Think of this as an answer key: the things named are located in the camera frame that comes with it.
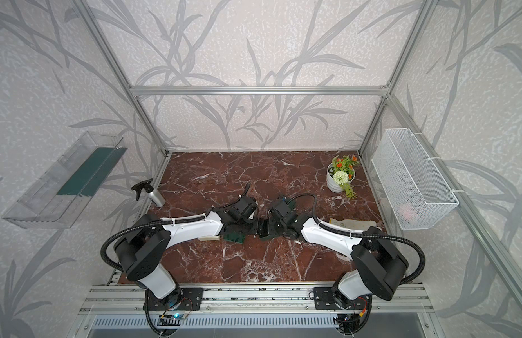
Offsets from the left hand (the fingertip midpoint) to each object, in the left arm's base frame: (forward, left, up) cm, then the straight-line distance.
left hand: (261, 229), depth 88 cm
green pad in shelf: (+5, +54, +31) cm, 62 cm away
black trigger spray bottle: (+14, +49, +12) cm, 52 cm away
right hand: (+1, -3, +3) cm, 4 cm away
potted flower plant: (+20, -34, +13) cm, 42 cm away
